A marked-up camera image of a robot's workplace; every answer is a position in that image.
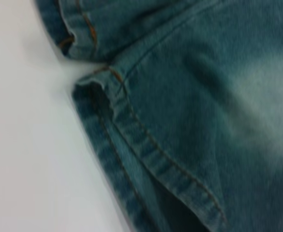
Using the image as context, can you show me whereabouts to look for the blue denim shorts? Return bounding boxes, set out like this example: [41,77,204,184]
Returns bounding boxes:
[34,0,283,232]

